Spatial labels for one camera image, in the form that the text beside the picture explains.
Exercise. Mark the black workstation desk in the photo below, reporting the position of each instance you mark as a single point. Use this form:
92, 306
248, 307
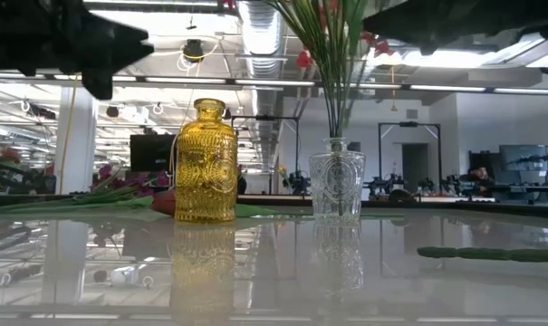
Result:
527, 188

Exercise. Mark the clear embossed glass vase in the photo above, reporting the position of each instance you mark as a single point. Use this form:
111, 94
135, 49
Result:
337, 181

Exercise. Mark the long light strip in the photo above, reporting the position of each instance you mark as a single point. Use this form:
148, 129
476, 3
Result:
278, 83

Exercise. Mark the red artificial flower bunch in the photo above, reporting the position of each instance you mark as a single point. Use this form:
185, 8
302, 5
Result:
304, 60
382, 47

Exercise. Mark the black table frame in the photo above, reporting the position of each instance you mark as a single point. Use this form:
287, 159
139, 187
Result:
29, 200

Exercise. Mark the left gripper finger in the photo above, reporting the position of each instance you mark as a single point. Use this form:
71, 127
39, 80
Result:
115, 45
98, 83

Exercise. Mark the black monitor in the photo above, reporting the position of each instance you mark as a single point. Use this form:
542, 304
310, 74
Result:
151, 154

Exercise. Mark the black station frame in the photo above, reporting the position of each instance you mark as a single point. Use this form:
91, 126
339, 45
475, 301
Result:
264, 117
409, 123

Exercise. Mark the yellow embossed glass vase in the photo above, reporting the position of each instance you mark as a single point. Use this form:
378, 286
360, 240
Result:
205, 172

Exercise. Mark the black ceiling camera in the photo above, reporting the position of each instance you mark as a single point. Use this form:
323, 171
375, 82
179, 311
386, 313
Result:
193, 50

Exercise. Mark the grey monitor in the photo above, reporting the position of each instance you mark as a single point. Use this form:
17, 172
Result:
522, 158

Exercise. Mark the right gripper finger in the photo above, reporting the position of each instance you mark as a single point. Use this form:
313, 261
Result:
427, 25

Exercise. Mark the purple artificial flower bunch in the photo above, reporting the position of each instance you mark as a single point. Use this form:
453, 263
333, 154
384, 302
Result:
142, 183

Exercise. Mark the person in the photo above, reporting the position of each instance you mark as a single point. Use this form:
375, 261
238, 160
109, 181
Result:
479, 176

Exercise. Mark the white column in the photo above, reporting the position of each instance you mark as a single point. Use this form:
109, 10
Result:
76, 145

